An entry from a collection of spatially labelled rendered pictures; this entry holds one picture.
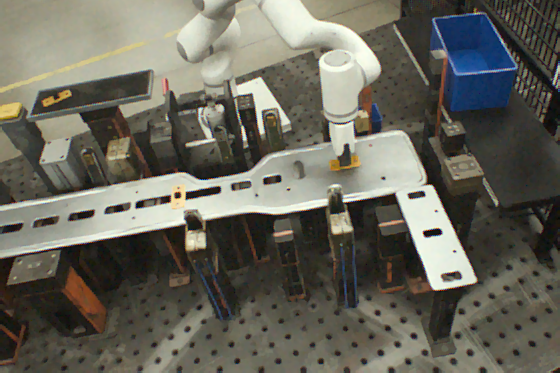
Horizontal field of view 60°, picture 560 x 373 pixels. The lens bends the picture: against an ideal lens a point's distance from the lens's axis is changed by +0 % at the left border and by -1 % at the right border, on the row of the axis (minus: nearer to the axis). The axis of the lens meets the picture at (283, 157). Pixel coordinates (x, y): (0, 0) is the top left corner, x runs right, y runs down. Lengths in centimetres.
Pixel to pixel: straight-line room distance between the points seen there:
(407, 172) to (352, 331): 45
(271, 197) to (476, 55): 83
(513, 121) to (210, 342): 103
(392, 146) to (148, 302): 86
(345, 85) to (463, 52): 68
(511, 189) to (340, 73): 51
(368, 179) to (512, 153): 37
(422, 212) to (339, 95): 36
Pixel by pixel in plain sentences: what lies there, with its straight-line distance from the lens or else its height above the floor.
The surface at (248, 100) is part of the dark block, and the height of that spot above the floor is 112.
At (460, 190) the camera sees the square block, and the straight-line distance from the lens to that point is 128.
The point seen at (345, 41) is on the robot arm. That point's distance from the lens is 119.
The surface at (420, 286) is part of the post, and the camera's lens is 147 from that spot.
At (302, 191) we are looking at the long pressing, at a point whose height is 100.
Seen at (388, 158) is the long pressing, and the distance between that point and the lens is 136.
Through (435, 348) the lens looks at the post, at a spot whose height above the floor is 70.
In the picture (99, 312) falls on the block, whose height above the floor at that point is 76.
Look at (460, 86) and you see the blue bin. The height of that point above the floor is 112.
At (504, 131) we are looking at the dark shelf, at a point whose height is 103.
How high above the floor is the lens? 197
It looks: 44 degrees down
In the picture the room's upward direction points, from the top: 11 degrees counter-clockwise
